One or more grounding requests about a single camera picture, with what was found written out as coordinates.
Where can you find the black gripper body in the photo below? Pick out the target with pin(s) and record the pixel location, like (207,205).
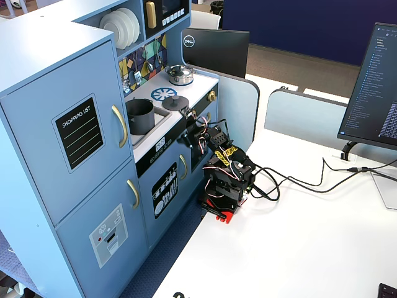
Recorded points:
(187,128)

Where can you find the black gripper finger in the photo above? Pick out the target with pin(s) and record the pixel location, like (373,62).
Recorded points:
(187,139)
(187,112)

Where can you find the dark gray pot lid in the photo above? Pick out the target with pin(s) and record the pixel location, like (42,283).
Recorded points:
(175,104)

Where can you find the red arm base clamp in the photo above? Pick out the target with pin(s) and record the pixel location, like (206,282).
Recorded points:
(226,217)

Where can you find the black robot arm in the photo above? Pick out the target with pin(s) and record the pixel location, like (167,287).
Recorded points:
(239,174)

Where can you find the steel pot with lid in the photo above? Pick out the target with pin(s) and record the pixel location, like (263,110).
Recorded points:
(180,77)

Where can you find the gold stove knob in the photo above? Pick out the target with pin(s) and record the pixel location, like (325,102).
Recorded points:
(212,96)

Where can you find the light blue desk divider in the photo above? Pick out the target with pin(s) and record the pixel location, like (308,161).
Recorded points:
(304,115)
(239,111)

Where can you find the steel ladle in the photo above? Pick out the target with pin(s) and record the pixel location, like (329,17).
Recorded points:
(149,66)

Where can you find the steel slotted spatula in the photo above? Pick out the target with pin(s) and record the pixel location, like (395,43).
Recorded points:
(137,77)

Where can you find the steel slotted skimmer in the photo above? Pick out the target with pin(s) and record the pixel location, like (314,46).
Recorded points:
(126,85)

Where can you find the black Dell monitor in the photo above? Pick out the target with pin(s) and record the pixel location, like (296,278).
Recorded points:
(217,51)

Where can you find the white chair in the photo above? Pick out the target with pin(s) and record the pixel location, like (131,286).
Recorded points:
(204,19)

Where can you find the black toy microwave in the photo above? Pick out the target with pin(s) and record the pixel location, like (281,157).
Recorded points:
(167,18)

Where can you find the white plate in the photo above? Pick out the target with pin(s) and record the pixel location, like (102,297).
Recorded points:
(136,23)
(111,31)
(127,26)

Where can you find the blue wooden toy kitchen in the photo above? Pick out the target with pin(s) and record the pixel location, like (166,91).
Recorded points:
(62,201)

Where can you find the dark blue partition panel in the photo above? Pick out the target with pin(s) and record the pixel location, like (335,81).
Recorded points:
(310,25)

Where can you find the monitor with lit screen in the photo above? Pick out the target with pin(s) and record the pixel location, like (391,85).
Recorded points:
(372,93)

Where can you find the silver monitor stand base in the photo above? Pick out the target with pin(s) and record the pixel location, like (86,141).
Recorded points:
(386,192)

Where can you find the black keyboard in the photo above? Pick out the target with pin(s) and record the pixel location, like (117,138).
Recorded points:
(388,291)

